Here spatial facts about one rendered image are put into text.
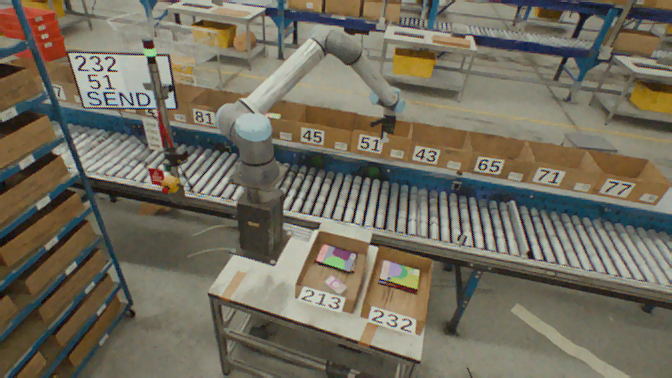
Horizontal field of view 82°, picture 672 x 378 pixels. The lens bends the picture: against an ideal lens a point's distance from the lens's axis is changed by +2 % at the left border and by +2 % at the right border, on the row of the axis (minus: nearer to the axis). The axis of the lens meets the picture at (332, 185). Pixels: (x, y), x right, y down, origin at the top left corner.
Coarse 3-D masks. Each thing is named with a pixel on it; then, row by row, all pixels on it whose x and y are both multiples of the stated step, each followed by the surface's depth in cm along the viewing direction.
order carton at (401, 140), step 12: (360, 120) 277; (372, 120) 275; (396, 120) 272; (360, 132) 251; (372, 132) 280; (396, 132) 277; (408, 132) 275; (384, 144) 252; (396, 144) 251; (408, 144) 249; (384, 156) 257
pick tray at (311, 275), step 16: (320, 240) 207; (336, 240) 204; (352, 240) 201; (304, 272) 188; (320, 272) 192; (336, 272) 193; (352, 272) 193; (320, 288) 184; (352, 288) 186; (352, 304) 171
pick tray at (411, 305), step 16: (384, 256) 201; (400, 256) 198; (416, 256) 194; (368, 288) 186; (384, 288) 187; (368, 304) 179; (384, 304) 179; (400, 304) 180; (416, 304) 181; (416, 320) 164
